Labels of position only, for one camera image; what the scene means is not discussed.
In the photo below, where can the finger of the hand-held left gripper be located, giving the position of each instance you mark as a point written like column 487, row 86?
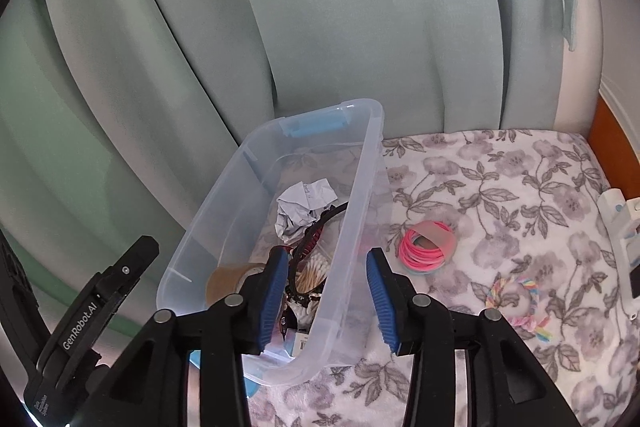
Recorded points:
column 100, row 297

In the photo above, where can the black toy car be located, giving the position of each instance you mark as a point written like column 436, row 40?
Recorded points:
column 295, row 312

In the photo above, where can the pale green curtain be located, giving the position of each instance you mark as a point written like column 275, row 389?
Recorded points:
column 300, row 7

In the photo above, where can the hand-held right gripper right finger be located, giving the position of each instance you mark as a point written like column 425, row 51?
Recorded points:
column 382, row 302

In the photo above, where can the brown packing tape roll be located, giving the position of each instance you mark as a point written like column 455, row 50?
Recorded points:
column 225, row 282

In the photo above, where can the bag of cotton swabs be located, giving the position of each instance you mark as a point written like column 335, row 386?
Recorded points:
column 312, row 274

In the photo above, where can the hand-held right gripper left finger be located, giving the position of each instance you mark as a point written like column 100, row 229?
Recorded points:
column 272, row 297

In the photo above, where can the teal and white small box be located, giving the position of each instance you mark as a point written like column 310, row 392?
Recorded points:
column 300, row 341

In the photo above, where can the white power strip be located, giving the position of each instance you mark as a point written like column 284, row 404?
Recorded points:
column 627, row 257

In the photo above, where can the crumpled white paper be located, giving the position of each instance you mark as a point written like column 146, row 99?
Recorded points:
column 300, row 207

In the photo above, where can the wooden bed frame panel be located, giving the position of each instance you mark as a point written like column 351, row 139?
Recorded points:
column 615, row 147

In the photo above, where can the grey floral blanket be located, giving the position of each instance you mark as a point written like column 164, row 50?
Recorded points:
column 500, row 217

